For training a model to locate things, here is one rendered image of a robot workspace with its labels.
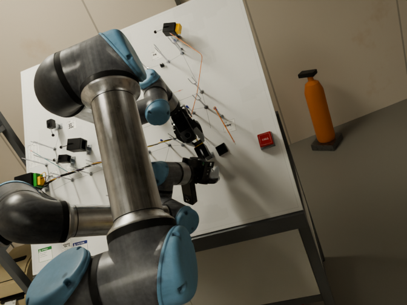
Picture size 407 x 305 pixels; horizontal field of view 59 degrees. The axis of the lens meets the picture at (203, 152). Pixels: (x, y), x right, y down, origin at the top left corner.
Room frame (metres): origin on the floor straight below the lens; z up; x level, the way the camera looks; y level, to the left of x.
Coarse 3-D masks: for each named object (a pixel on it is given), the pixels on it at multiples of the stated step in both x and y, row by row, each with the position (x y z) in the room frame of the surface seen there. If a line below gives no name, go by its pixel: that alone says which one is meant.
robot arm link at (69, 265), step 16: (64, 256) 0.52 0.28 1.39; (80, 256) 0.49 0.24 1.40; (96, 256) 0.49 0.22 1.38; (48, 272) 0.49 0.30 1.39; (64, 272) 0.47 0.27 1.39; (80, 272) 0.46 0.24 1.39; (32, 288) 0.47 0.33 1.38; (48, 288) 0.45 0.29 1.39; (64, 288) 0.44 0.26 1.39; (80, 288) 0.44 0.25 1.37; (96, 288) 0.44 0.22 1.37; (32, 304) 0.44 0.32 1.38; (48, 304) 0.43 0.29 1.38; (64, 304) 0.43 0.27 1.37; (80, 304) 0.43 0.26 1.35; (96, 304) 0.42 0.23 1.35
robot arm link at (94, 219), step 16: (16, 192) 0.78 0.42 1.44; (32, 192) 0.79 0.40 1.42; (0, 208) 0.74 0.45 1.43; (16, 208) 0.73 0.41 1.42; (32, 208) 0.72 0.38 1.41; (48, 208) 0.73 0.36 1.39; (64, 208) 0.74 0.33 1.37; (80, 208) 0.76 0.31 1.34; (96, 208) 0.78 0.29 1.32; (176, 208) 0.85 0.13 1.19; (0, 224) 0.72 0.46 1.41; (16, 224) 0.70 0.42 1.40; (32, 224) 0.70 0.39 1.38; (48, 224) 0.70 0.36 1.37; (64, 224) 0.71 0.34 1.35; (80, 224) 0.73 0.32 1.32; (96, 224) 0.75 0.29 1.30; (112, 224) 0.76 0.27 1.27; (176, 224) 0.82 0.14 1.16; (192, 224) 0.83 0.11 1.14; (16, 240) 0.71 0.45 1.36; (32, 240) 0.70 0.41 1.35; (48, 240) 0.70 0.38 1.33; (64, 240) 0.71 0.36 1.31
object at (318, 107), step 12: (300, 72) 2.88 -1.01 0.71; (312, 72) 2.76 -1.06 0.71; (312, 84) 2.77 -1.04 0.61; (312, 96) 2.76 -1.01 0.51; (324, 96) 2.76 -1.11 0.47; (312, 108) 2.78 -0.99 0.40; (324, 108) 2.74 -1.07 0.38; (312, 120) 2.82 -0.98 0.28; (324, 120) 2.74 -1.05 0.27; (324, 132) 2.75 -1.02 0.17; (312, 144) 2.83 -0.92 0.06; (324, 144) 2.74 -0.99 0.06; (336, 144) 2.71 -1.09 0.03
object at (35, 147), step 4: (32, 144) 1.74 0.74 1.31; (36, 144) 1.73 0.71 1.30; (28, 148) 1.74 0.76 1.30; (32, 148) 1.73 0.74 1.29; (36, 148) 1.71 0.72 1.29; (28, 152) 1.72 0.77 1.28; (32, 152) 1.71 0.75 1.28; (36, 152) 1.70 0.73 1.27; (28, 156) 1.71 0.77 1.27; (32, 156) 1.70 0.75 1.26; (36, 160) 1.68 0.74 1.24; (40, 160) 1.67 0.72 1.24; (28, 164) 1.68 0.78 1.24; (32, 164) 1.68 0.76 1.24; (36, 164) 1.66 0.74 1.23; (40, 164) 1.65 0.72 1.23; (28, 168) 1.67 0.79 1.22
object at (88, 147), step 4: (68, 140) 1.52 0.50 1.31; (72, 140) 1.51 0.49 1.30; (76, 140) 1.50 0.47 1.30; (80, 140) 1.49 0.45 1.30; (84, 140) 1.52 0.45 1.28; (68, 144) 1.52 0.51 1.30; (72, 144) 1.51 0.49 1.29; (76, 144) 1.49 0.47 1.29; (80, 144) 1.48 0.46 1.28; (84, 144) 1.52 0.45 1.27; (60, 148) 1.56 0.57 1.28; (68, 148) 1.50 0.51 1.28; (72, 148) 1.49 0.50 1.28; (76, 148) 1.48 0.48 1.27; (80, 148) 1.48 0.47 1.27; (84, 148) 1.50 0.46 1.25; (88, 148) 1.58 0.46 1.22; (88, 152) 1.56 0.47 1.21
